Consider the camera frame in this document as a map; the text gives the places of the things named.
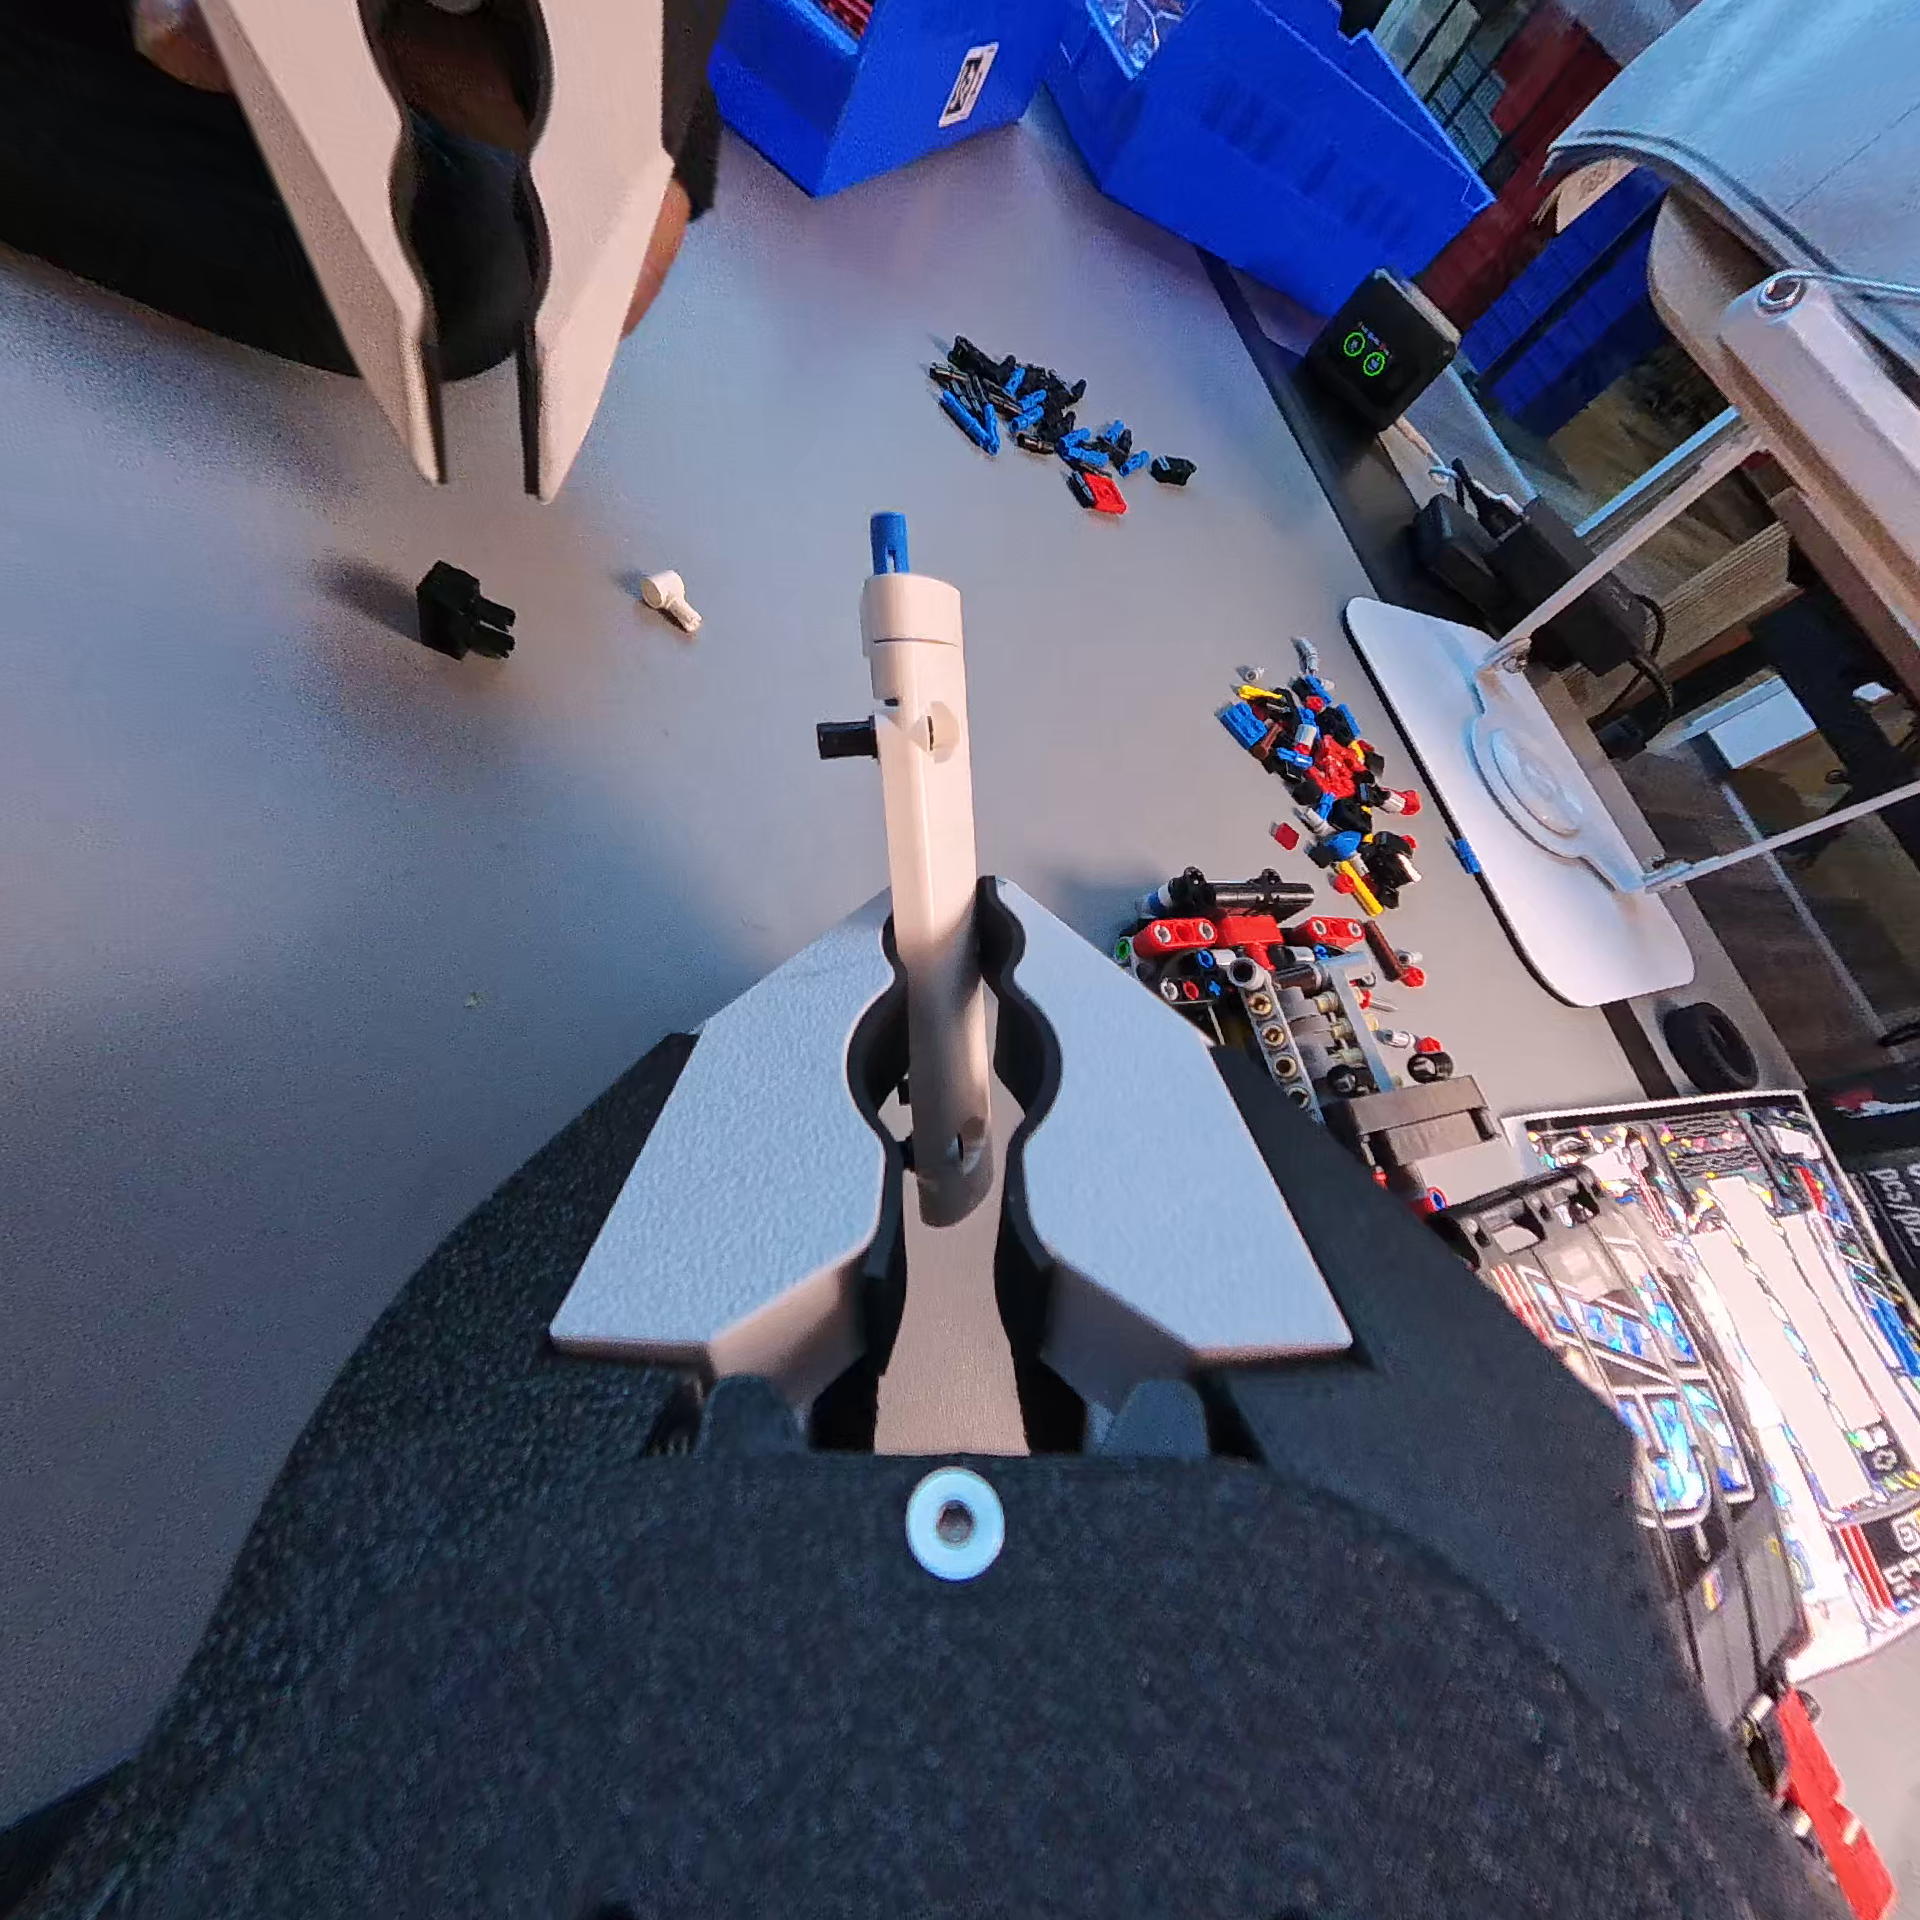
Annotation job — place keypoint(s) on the partly built lego car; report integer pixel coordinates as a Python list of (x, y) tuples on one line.
[(1321, 1035)]

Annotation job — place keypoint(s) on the black device with green display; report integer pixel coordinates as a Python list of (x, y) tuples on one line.
[(1381, 352)]

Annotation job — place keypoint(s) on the lego instruction booklet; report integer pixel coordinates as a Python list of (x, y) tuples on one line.
[(1770, 119)]

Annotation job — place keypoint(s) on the black power adapter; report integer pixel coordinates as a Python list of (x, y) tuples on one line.
[(1546, 569)]

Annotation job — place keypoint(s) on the small black lego piece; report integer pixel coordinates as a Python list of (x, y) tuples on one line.
[(458, 609)]

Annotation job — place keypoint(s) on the pile of mixed lego pieces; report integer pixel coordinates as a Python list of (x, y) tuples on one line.
[(1335, 780)]

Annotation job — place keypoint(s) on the small white lego connector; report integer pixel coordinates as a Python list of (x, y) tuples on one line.
[(668, 595)]

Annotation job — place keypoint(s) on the lego set box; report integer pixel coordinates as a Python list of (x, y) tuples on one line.
[(1875, 1140)]

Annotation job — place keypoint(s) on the lego sticker sheet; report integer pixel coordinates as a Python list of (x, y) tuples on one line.
[(1786, 1320)]

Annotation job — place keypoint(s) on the wooden stand board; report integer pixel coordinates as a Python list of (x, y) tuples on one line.
[(1711, 299)]

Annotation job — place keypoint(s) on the black padded wrist rest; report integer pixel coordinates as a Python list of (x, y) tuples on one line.
[(121, 195)]

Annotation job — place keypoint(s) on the blue and white lego panel assembly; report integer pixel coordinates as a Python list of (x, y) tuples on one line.
[(932, 826)]

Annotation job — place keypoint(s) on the blue plastic parts bin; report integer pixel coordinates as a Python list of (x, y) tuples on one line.
[(1276, 164), (869, 90)]

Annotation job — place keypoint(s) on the pile of blue black lego pins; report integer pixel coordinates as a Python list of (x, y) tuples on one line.
[(1036, 412)]

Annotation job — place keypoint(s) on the person's left hand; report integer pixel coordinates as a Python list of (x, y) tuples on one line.
[(173, 44)]

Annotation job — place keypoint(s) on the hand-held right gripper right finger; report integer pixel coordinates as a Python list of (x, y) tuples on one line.
[(1186, 1201)]

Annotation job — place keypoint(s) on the black rubber lego tire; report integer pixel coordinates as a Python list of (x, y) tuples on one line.
[(1687, 1046)]

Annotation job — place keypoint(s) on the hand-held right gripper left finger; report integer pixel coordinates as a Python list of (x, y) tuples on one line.
[(721, 1201)]

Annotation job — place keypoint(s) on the white book stand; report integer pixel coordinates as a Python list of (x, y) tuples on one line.
[(1425, 704)]

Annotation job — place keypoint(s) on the small clear plastic bag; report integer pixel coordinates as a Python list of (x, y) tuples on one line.
[(1133, 31)]

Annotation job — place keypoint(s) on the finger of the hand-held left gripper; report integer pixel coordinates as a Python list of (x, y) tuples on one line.
[(316, 150), (610, 180)]

